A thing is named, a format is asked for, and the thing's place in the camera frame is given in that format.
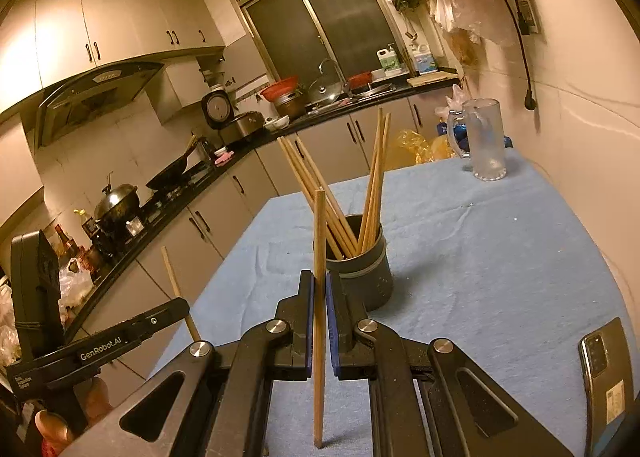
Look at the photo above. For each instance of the wooden cutting board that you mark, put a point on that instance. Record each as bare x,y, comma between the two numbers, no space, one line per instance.
432,78

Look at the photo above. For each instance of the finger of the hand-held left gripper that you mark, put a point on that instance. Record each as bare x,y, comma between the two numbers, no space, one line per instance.
170,314

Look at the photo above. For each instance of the glass pot lid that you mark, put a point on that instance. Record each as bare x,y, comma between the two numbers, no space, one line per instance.
324,89

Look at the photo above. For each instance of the kitchen window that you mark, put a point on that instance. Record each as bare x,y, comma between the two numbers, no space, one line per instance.
325,12

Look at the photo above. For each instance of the pink cloth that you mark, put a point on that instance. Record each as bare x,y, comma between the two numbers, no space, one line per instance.
223,157

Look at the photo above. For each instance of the beige base cabinets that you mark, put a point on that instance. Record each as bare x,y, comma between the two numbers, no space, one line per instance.
225,207

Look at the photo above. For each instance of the red plastic basin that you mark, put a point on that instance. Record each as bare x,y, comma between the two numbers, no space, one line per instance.
280,89

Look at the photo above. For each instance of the silver electric cooker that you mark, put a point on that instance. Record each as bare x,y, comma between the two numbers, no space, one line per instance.
242,127

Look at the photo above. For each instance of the person's left hand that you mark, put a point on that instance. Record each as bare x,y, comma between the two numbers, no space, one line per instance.
97,399

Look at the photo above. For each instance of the black kitchen countertop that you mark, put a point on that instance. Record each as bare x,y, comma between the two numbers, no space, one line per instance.
245,149

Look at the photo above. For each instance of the white plastic bag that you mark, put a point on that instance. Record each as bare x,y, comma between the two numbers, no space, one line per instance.
457,99

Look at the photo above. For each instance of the wall power strip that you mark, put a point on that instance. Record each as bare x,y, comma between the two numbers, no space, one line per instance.
527,7

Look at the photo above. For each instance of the white green detergent bottle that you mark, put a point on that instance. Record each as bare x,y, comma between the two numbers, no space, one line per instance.
390,59

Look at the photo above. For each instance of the beige wall cabinets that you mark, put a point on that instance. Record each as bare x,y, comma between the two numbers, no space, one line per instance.
115,22

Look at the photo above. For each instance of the black wok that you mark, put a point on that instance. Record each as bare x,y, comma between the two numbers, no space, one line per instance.
170,172

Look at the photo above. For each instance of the yellow plastic bag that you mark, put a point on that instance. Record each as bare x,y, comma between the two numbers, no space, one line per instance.
415,144

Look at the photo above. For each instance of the white bowl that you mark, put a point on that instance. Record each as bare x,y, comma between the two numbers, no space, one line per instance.
277,123

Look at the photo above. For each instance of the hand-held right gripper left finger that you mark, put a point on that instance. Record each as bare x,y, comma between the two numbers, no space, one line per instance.
310,327

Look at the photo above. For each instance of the clear glass mug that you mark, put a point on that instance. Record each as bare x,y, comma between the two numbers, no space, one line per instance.
487,147

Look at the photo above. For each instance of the translucent plastic bag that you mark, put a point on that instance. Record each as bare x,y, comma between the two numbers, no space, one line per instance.
72,282

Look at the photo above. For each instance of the black range hood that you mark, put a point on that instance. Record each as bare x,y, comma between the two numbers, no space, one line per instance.
95,92

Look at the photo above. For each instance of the blue plastic bag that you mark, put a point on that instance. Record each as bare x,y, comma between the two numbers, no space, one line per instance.
450,134

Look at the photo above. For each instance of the steel pot with lid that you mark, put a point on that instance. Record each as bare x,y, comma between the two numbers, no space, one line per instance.
117,202

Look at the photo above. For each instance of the blue tablecloth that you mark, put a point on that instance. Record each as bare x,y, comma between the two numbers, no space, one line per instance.
475,262

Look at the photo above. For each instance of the bunch of wooden chopsticks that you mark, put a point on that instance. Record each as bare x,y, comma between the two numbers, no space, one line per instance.
374,197

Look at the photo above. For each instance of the dark grey utensil holder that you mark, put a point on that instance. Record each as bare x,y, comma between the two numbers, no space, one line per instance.
370,282

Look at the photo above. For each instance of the red pot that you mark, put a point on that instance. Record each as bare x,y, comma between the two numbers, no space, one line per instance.
360,81

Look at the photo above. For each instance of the white blue detergent bottle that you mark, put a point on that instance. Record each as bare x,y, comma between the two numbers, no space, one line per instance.
425,59

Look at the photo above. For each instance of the grey smartphone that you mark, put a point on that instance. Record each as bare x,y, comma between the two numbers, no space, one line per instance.
602,387

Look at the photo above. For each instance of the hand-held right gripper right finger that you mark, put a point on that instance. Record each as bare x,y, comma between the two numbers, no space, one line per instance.
328,337

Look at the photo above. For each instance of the long wooden chopstick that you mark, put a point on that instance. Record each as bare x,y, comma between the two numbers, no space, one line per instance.
319,237
175,282

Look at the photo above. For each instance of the dark cooking pot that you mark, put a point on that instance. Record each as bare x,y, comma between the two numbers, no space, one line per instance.
290,108

